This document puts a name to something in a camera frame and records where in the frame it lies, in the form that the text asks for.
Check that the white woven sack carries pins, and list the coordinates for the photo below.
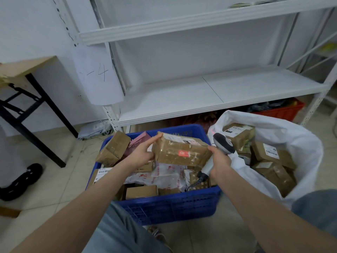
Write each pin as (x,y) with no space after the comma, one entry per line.
(297,134)

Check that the brown box green printed tape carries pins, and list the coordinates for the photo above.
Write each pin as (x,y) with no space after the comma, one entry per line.
(246,151)

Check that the taped brown parcel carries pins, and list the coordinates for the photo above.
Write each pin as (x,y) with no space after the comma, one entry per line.
(271,152)
(238,133)

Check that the brown box red-outlined sticker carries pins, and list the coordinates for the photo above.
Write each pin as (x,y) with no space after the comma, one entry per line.
(101,173)

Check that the person's left leg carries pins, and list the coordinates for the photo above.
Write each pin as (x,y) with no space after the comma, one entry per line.
(118,234)

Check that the white red-print mailer bag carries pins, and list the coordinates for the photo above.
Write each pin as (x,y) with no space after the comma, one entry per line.
(163,179)

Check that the wooden chair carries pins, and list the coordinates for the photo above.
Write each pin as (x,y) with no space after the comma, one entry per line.
(9,212)

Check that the person's left forearm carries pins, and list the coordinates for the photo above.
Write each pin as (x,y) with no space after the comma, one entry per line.
(65,223)

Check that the white metal shelf rack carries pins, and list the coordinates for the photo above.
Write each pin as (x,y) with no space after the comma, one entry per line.
(313,49)
(184,97)

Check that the blue plastic crate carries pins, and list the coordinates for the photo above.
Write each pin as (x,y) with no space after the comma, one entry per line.
(171,208)

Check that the person's right hand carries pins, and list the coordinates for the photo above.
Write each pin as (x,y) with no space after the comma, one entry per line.
(221,164)

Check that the pile of parcels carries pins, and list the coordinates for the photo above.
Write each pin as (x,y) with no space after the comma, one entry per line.
(113,148)

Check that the yellow item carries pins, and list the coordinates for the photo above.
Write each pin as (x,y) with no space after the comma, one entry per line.
(329,47)

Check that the red plastic crate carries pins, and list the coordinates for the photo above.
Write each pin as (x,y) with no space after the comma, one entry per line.
(281,113)

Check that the person's left hand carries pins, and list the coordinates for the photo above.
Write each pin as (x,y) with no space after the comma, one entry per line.
(139,155)

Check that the grey plastic mailer bag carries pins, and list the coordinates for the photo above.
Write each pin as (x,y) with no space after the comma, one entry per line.
(94,130)

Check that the yellow packet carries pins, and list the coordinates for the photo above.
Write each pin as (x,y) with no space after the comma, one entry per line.
(294,102)

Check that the white paper sign sheet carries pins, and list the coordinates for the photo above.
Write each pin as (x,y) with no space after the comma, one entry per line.
(100,81)

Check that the grey handheld barcode scanner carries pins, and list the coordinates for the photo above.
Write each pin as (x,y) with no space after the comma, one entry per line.
(223,143)

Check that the pink mailer bag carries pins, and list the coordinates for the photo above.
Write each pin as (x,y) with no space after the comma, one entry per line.
(138,140)

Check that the person's sandal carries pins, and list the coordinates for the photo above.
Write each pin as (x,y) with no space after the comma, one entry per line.
(158,234)

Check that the person's right forearm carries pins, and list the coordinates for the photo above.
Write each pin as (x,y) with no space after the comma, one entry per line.
(276,221)

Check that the wooden folding table black legs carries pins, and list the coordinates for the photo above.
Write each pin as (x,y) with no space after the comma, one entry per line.
(23,66)

